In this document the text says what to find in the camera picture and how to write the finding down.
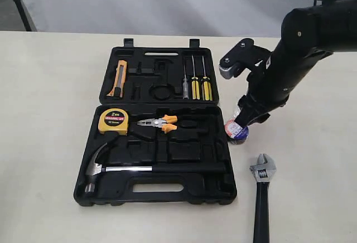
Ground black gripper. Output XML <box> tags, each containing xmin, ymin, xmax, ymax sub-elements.
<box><xmin>234</xmin><ymin>81</ymin><xmax>287</xmax><ymax>128</ymax></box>

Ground black electrical tape roll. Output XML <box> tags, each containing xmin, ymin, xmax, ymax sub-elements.
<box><xmin>224</xmin><ymin>106</ymin><xmax>249</xmax><ymax>145</ymax></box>

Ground adjustable wrench black handle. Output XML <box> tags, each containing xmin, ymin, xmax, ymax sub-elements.
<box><xmin>250</xmin><ymin>154</ymin><xmax>276</xmax><ymax>243</ymax></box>

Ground claw hammer black grip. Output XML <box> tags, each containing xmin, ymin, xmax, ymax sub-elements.
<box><xmin>84</xmin><ymin>143</ymin><xmax>226</xmax><ymax>194</ymax></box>

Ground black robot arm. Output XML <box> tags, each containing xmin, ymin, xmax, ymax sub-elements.
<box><xmin>233</xmin><ymin>0</ymin><xmax>356</xmax><ymax>128</ymax></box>

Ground black plastic tool case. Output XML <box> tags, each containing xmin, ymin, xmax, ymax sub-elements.
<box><xmin>74</xmin><ymin>38</ymin><xmax>237</xmax><ymax>206</ymax></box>

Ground yellow black screwdriver right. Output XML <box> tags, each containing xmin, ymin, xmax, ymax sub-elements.
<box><xmin>201</xmin><ymin>56</ymin><xmax>213</xmax><ymax>101</ymax></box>

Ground yellow black screwdriver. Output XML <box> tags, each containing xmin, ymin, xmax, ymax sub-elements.
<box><xmin>201</xmin><ymin>56</ymin><xmax>213</xmax><ymax>101</ymax></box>
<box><xmin>191</xmin><ymin>55</ymin><xmax>200</xmax><ymax>100</ymax></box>

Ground yellow black screwdriver left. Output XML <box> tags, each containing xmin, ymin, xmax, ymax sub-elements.
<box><xmin>191</xmin><ymin>55</ymin><xmax>200</xmax><ymax>100</ymax></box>

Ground yellow utility knife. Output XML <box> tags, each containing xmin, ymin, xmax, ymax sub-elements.
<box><xmin>107</xmin><ymin>60</ymin><xmax>127</xmax><ymax>98</ymax></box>

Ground yellow tape measure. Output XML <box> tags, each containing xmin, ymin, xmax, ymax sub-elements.
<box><xmin>98</xmin><ymin>108</ymin><xmax>129</xmax><ymax>136</ymax></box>

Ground black stand pole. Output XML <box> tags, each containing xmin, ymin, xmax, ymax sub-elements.
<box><xmin>13</xmin><ymin>0</ymin><xmax>33</xmax><ymax>32</ymax></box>

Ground clear handled tester screwdriver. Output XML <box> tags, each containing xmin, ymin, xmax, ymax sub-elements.
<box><xmin>182</xmin><ymin>66</ymin><xmax>189</xmax><ymax>99</ymax></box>

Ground orange handled pliers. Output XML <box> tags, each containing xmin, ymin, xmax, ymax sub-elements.
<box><xmin>137</xmin><ymin>115</ymin><xmax>178</xmax><ymax>134</ymax></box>

